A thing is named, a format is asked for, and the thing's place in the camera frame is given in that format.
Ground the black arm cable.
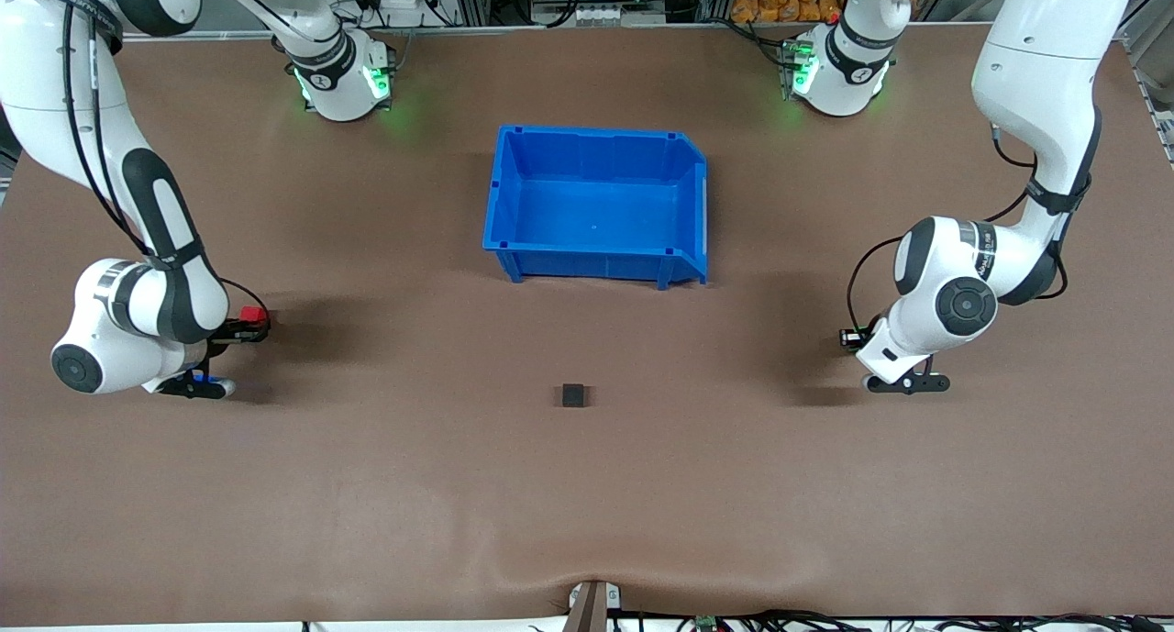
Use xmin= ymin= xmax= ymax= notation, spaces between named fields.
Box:
xmin=59 ymin=0 xmax=272 ymax=321
xmin=845 ymin=126 xmax=1070 ymax=339

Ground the blue plastic storage bin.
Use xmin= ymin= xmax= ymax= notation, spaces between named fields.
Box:
xmin=482 ymin=125 xmax=710 ymax=291

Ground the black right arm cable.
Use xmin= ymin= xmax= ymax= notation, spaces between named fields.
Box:
xmin=59 ymin=0 xmax=272 ymax=321

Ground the black cable bundle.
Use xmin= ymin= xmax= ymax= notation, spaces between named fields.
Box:
xmin=624 ymin=608 xmax=1174 ymax=632

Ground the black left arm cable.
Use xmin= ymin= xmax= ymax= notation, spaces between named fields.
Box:
xmin=845 ymin=126 xmax=1070 ymax=339

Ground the white power strip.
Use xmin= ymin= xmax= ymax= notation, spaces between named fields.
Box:
xmin=360 ymin=0 xmax=443 ymax=29

